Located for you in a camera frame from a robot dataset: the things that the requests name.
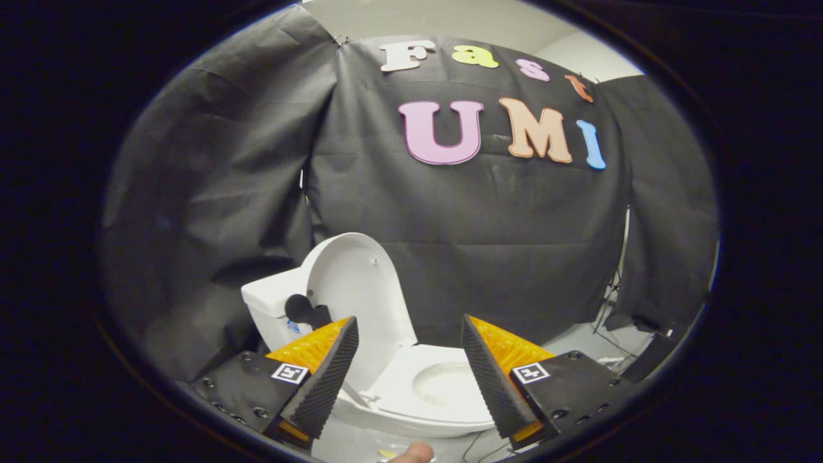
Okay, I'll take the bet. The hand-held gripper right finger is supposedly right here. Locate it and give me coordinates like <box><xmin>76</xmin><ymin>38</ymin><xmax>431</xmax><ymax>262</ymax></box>
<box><xmin>460</xmin><ymin>314</ymin><xmax>637</xmax><ymax>451</ymax></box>

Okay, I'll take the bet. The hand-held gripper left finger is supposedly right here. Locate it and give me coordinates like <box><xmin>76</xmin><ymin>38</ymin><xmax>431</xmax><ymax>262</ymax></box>
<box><xmin>180</xmin><ymin>315</ymin><xmax>361</xmax><ymax>451</ymax></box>

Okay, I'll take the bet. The black backdrop cloth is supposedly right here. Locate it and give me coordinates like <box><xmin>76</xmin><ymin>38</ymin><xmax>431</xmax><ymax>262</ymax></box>
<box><xmin>102</xmin><ymin>5</ymin><xmax>719</xmax><ymax>383</ymax></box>

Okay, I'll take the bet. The black box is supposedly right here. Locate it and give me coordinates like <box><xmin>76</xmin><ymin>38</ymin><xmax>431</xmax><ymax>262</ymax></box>
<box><xmin>619</xmin><ymin>331</ymin><xmax>680</xmax><ymax>384</ymax></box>

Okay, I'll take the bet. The thin black floor cable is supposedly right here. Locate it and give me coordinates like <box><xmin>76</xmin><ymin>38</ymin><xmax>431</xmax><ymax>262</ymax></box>
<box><xmin>460</xmin><ymin>430</ymin><xmax>518</xmax><ymax>463</ymax></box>

